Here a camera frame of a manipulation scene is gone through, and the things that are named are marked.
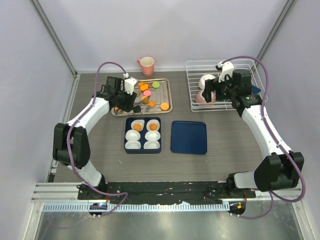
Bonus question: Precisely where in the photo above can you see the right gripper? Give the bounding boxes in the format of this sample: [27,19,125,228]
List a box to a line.
[202,72,237,104]

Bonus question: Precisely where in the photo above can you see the metal tongs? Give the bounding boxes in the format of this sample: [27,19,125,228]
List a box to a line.
[113,96,151,116]

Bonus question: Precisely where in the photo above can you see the orange chip cookie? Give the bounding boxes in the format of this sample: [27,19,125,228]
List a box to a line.
[148,100,157,108]

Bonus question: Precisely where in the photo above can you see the orange flower cookie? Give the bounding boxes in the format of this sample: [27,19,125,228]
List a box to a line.
[132,123,143,132]

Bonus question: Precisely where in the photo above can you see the orange swirl cookie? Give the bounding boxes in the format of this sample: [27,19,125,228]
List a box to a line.
[149,123,158,131]

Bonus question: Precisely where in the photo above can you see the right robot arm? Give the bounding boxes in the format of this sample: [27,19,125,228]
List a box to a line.
[200,69,304,198]

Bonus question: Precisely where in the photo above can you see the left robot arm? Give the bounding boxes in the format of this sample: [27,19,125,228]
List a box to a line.
[52,76,138,200]

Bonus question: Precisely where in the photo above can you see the white bowl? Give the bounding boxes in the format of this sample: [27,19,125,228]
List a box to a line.
[198,74,216,90]

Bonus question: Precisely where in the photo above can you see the black sandwich cookie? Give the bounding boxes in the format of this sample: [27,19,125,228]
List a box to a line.
[133,105,141,113]

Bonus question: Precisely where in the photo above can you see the red patterned bowl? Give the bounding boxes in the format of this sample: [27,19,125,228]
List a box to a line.
[195,90,216,108]

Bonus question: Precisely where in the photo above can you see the pink sandwich cookie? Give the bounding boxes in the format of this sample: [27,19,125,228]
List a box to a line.
[143,90,152,97]

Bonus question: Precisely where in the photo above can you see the orange fish cookie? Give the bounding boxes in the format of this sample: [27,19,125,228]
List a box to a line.
[139,83,149,92]

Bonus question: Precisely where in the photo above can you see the white paper cup back-left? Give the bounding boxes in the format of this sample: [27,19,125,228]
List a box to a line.
[131,119,145,132]

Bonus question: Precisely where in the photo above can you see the steel baking tray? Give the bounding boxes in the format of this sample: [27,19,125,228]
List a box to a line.
[111,78,173,117]

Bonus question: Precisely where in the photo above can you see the green macaron cookie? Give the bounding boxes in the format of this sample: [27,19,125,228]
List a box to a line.
[152,82,160,89]

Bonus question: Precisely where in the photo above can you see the white paper cup middle-left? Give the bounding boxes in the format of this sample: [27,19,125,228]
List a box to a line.
[125,129,141,141]

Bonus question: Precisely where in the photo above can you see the white paper cup back-right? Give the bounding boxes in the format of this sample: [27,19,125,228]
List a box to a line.
[146,119,160,131]

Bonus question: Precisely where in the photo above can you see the navy blue box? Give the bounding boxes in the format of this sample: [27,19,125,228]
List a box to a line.
[123,117,162,154]

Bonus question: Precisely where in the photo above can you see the pink mug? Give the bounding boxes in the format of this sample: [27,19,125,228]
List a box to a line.
[137,56,155,77]

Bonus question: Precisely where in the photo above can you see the white paper cup front-left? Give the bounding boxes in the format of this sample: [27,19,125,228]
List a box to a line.
[124,140,141,150]

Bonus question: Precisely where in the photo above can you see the white paper cup middle-right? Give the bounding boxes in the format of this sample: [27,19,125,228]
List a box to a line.
[145,130,161,142]

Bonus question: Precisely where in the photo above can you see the white paper cup front-right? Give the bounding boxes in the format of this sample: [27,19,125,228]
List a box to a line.
[143,140,161,150]

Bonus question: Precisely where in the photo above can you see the navy blue lid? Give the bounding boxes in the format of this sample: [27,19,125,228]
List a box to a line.
[170,120,208,155]

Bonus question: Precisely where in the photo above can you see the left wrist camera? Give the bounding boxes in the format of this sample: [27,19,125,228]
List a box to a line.
[123,73,138,95]

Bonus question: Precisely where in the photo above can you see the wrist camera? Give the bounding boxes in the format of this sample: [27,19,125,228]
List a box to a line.
[215,61,236,83]
[123,73,138,95]

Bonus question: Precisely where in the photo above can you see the white wire dish rack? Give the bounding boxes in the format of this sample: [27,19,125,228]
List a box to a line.
[185,58,265,112]

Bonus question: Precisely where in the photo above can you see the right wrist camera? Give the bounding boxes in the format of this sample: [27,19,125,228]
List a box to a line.
[215,61,236,83]

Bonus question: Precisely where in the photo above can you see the white slotted cable duct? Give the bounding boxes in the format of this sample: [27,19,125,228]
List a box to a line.
[42,201,230,213]

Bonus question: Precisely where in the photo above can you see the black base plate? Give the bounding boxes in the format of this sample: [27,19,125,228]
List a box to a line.
[77,181,256,205]

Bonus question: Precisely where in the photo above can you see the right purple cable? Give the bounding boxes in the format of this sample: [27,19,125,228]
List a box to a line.
[224,55,306,221]

